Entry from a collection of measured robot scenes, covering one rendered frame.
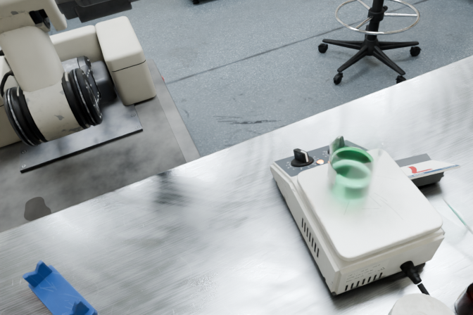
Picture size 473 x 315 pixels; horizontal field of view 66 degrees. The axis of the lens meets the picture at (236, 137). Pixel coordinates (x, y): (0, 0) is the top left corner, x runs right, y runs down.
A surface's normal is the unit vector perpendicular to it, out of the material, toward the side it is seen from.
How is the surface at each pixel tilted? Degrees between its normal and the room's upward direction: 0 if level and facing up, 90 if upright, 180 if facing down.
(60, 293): 0
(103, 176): 0
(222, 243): 0
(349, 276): 90
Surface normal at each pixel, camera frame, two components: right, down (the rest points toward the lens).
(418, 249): 0.29, 0.66
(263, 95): -0.10, -0.70
